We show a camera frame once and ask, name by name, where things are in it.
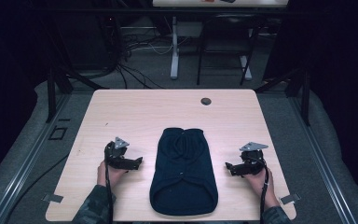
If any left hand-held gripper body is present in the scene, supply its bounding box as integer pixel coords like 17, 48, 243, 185
103, 136, 131, 170

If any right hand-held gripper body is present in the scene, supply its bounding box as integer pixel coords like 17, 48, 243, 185
239, 141, 269, 175

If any dark blue knit garment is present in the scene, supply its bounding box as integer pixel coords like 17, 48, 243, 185
149, 126, 219, 217

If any person's left hand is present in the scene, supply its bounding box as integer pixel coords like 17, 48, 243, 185
96, 160, 129, 189

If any person's right hand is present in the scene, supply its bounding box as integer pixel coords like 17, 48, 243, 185
243, 167, 282, 210

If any black metal stand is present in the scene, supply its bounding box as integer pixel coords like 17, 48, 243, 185
45, 59, 110, 123
255, 66, 311, 127

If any white desk with white legs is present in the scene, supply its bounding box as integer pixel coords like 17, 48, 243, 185
152, 0, 290, 80

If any dark curtain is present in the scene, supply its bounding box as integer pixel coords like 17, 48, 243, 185
0, 0, 49, 190
262, 0, 358, 203

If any black chair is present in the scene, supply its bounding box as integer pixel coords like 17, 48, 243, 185
196, 12, 262, 87

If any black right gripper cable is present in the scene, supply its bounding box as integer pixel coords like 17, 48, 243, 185
250, 157, 270, 224

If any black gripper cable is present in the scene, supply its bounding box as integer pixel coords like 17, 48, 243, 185
103, 148, 115, 224
250, 157, 270, 224

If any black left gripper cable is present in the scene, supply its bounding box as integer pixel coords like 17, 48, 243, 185
103, 148, 115, 224

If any grey metal table bracket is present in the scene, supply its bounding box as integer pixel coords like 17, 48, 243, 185
41, 193, 64, 203
279, 192, 302, 205

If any aluminium floor rail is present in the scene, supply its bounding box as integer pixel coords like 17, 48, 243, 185
0, 92, 73, 224
287, 94, 358, 224

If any black floor cable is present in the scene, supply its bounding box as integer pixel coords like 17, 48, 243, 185
4, 152, 71, 224

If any tangle of floor cables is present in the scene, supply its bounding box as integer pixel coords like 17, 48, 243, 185
105, 15, 181, 91

